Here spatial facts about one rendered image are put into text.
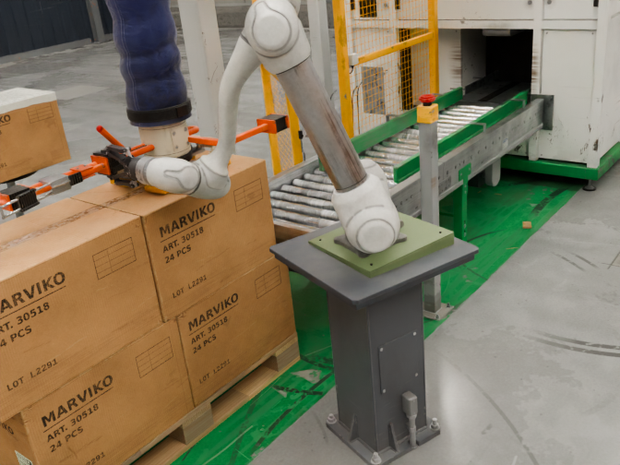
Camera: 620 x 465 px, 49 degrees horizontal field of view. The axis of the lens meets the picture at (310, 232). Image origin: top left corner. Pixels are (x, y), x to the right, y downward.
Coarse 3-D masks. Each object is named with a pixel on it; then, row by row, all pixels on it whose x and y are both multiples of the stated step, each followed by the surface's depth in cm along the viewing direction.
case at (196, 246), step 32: (192, 160) 267; (256, 160) 259; (96, 192) 243; (128, 192) 239; (256, 192) 258; (160, 224) 223; (192, 224) 235; (224, 224) 248; (256, 224) 262; (160, 256) 226; (192, 256) 238; (224, 256) 251; (256, 256) 265; (160, 288) 228; (192, 288) 240
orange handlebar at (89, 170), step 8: (192, 128) 253; (256, 128) 244; (264, 128) 247; (192, 136) 243; (240, 136) 238; (248, 136) 241; (144, 144) 240; (208, 144) 238; (216, 144) 236; (136, 152) 233; (144, 152) 236; (72, 168) 220; (80, 168) 219; (88, 168) 218; (96, 168) 221; (104, 168) 224; (88, 176) 219; (40, 184) 210; (40, 192) 206; (0, 200) 199
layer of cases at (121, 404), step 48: (240, 288) 261; (288, 288) 285; (144, 336) 228; (192, 336) 245; (240, 336) 266; (288, 336) 291; (96, 384) 216; (144, 384) 231; (192, 384) 250; (0, 432) 214; (48, 432) 205; (96, 432) 219; (144, 432) 236
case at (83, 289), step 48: (0, 240) 210; (48, 240) 206; (96, 240) 206; (144, 240) 220; (0, 288) 184; (48, 288) 195; (96, 288) 209; (144, 288) 224; (0, 336) 186; (48, 336) 198; (96, 336) 212; (0, 384) 189; (48, 384) 201
